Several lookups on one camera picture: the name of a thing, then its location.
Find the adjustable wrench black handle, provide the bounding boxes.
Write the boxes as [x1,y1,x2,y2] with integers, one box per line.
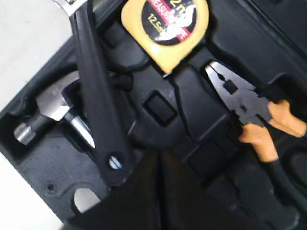
[55,0,132,187]

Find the pliers with orange handles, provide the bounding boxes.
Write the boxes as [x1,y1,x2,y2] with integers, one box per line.
[204,61,307,212]

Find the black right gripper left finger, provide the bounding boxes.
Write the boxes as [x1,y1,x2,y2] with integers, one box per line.
[69,153,165,230]

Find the yellow measuring tape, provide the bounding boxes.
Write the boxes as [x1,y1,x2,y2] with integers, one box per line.
[121,0,210,73]

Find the black plastic tool case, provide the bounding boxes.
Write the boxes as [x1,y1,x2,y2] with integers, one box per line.
[0,0,307,230]

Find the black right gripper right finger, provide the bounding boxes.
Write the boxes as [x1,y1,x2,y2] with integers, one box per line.
[160,153,264,230]

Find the claw hammer black grip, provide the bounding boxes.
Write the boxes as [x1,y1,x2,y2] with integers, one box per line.
[14,71,95,149]

